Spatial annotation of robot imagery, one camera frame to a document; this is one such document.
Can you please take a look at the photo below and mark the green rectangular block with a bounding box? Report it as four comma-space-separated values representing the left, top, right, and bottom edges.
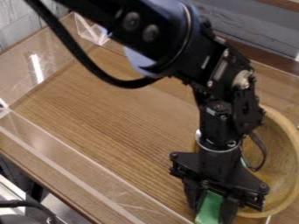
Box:
193, 157, 249, 224

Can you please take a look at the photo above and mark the light wooden bowl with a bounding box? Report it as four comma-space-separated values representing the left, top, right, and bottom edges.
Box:
237, 105, 299, 219

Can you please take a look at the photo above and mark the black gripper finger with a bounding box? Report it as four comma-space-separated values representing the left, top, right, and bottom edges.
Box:
219, 195, 239, 224
181, 178, 207, 212

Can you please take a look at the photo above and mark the clear acrylic tray wall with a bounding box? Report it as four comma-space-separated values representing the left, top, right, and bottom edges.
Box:
0, 11, 299, 224

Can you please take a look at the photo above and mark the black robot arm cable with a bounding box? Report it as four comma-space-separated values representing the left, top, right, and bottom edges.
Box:
22, 0, 164, 89

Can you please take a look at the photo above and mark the black cable at table edge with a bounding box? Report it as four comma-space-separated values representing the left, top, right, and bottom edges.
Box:
0, 199, 60, 224

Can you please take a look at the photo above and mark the clear acrylic corner bracket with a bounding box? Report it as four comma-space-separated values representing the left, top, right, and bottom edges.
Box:
74, 13, 109, 46

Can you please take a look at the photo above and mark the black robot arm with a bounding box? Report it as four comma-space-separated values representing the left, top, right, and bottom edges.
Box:
57, 0, 268, 224

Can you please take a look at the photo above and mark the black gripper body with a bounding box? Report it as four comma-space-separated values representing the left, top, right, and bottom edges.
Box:
169, 143, 269, 212

